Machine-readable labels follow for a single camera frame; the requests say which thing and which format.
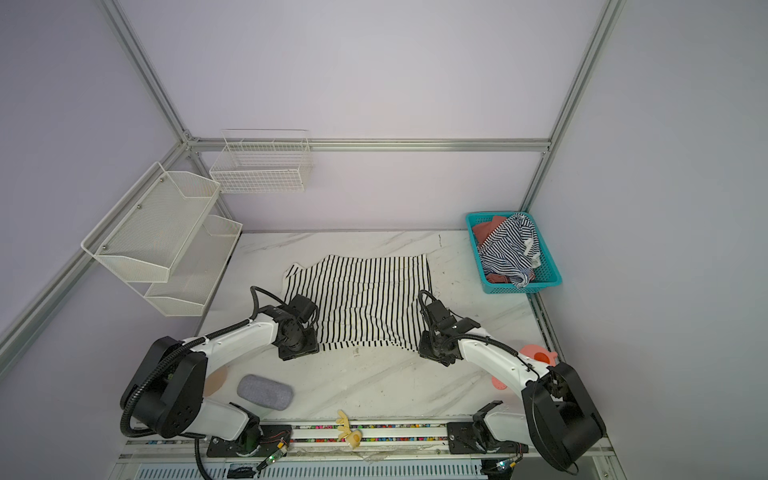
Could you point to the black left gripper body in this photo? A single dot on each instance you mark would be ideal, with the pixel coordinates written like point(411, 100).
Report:
point(302, 344)

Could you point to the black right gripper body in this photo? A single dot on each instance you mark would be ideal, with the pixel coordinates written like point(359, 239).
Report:
point(428, 346)

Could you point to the black white striped tank top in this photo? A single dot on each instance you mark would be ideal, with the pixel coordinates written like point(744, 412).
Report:
point(364, 302)

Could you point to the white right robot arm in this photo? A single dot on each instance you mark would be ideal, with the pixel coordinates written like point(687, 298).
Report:
point(559, 421)

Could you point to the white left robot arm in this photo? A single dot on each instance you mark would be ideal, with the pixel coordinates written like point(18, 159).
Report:
point(165, 396)

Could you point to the navy striped tank top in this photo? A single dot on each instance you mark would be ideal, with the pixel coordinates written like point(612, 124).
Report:
point(512, 252)

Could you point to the red tank top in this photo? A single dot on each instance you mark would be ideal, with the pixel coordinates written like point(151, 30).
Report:
point(482, 231)

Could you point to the grey felt pouch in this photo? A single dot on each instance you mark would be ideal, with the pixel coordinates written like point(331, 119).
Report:
point(265, 392)

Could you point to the potted green plant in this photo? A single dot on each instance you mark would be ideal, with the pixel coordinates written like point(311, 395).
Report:
point(215, 381)

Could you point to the teal plastic basket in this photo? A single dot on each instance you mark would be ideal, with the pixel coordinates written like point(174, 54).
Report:
point(547, 275)

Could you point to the yellow banana toy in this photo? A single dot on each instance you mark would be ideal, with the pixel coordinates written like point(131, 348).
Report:
point(350, 436)

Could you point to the white mesh two-tier shelf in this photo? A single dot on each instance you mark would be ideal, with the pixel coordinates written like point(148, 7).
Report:
point(166, 242)

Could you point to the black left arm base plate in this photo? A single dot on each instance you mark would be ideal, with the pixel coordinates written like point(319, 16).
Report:
point(255, 441)

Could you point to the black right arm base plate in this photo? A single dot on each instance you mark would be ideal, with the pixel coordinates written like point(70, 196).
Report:
point(474, 437)

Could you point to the white wire wall basket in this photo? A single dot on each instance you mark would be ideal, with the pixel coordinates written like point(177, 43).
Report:
point(255, 161)

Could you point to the aluminium frame rail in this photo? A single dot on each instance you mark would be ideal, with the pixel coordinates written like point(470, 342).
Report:
point(382, 145)

